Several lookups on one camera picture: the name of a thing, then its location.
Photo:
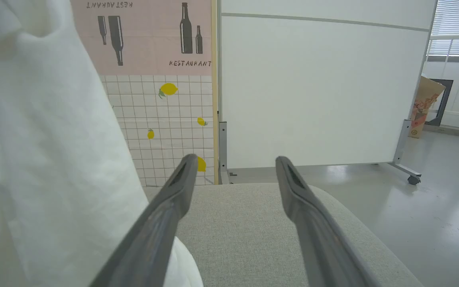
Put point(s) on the white window blinds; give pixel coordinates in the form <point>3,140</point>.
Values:
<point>458,20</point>

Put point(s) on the white rolling partition board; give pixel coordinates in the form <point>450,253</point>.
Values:
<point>317,87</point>

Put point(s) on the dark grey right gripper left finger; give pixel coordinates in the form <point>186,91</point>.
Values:
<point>161,223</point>

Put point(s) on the white long-sleeve shirt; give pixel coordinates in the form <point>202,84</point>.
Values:
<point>54,139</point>

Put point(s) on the brown printed cardboard box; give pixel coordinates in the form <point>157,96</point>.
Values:
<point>422,107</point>

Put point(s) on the black picture frame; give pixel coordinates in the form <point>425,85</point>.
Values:
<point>445,101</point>

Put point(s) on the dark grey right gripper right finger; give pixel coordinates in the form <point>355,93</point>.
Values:
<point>317,231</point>

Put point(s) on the printed restaurant lemon partition panel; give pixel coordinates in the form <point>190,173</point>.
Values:
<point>153,111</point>

